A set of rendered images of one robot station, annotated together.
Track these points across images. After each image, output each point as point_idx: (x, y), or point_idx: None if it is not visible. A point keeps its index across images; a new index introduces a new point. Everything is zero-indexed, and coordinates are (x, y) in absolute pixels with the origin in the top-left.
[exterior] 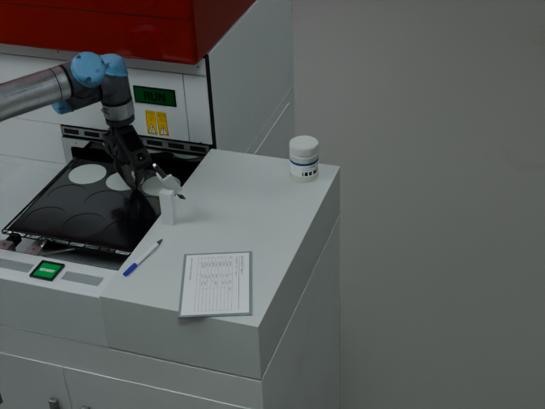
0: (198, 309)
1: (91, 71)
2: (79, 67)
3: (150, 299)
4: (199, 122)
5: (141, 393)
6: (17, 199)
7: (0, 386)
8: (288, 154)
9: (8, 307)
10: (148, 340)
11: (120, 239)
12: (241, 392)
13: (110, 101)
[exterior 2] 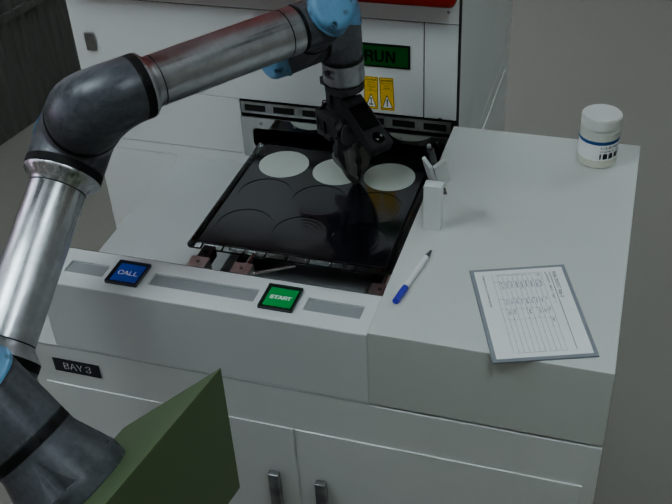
0: (518, 350)
1: (337, 12)
2: (322, 7)
3: (443, 337)
4: (440, 91)
5: (409, 464)
6: (186, 200)
7: None
8: None
9: (222, 350)
10: (433, 393)
11: (356, 251)
12: (566, 463)
13: (338, 61)
